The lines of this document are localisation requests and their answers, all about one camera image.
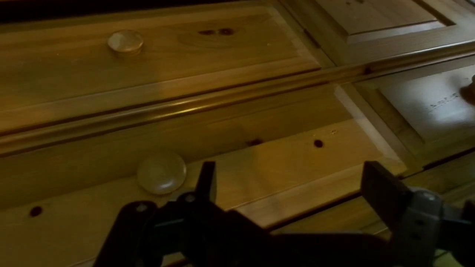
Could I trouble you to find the wooden drawer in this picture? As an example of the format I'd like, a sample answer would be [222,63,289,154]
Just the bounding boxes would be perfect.
[0,84,405,267]
[0,1,320,133]

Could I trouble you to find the wooden dresser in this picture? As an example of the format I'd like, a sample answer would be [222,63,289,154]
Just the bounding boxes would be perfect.
[0,0,475,267]

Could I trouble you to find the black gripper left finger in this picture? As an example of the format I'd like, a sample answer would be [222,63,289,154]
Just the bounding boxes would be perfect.
[194,161,216,201]

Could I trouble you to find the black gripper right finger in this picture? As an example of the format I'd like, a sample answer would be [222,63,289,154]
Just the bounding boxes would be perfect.
[360,161,411,228]

